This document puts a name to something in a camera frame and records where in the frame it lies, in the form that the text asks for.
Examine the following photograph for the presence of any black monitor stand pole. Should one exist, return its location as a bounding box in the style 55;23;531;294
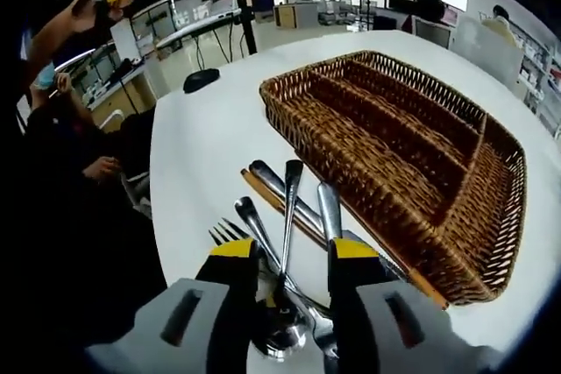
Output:
235;0;259;56

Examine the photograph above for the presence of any person's black shirt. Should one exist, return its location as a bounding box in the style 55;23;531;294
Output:
8;180;170;366

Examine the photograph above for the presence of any grey chair back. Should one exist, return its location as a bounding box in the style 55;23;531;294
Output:
453;14;525;88

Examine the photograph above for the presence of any black computer mouse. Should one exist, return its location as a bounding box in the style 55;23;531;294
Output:
182;67;221;95

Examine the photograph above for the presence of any wide black display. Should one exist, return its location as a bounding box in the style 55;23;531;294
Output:
387;0;417;14

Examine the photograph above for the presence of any white mesh office chair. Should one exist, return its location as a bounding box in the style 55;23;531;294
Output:
414;18;452;49

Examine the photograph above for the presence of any wooden grey counter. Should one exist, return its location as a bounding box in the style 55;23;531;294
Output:
273;1;319;30

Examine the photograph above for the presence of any silver spoon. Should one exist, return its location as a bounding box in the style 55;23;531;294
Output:
262;159;309;360

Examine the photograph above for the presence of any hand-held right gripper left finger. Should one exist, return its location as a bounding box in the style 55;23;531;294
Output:
87;236;259;374

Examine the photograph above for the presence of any white storage shelf with boxes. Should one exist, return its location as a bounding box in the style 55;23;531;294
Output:
510;18;561;130

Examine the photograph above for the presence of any brown wicker storage tray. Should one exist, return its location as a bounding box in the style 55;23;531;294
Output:
259;49;529;307

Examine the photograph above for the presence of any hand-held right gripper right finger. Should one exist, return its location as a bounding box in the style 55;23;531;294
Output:
326;236;505;374

